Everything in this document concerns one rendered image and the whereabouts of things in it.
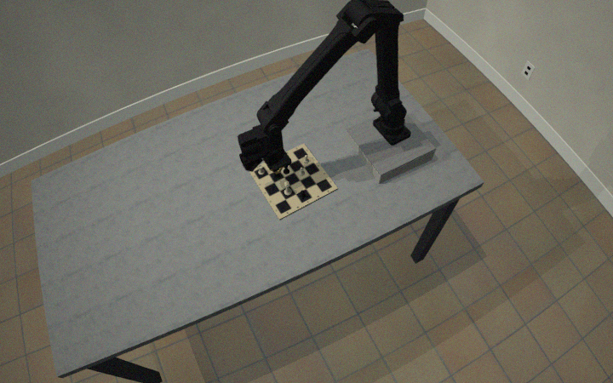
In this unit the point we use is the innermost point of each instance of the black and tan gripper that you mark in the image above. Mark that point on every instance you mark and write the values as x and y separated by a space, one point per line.
284 160

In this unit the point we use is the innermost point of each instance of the black and cream chessboard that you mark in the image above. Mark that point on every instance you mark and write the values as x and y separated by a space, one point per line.
315 183

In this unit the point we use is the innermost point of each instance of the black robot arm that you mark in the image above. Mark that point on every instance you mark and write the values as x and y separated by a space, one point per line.
367 16

